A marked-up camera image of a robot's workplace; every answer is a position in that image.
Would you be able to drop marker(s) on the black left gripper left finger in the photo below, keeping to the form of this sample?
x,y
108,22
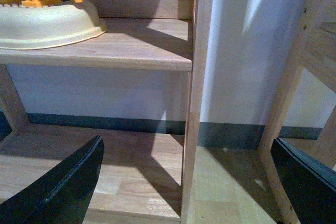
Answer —
x,y
63,194

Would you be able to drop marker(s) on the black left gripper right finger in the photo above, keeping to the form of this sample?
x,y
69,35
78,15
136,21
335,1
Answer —
x,y
309,184

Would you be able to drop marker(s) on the wooden shelf unit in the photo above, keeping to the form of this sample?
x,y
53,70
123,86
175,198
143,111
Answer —
x,y
138,86

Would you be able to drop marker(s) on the cream plastic toy base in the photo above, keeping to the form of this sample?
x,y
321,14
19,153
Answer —
x,y
28,28

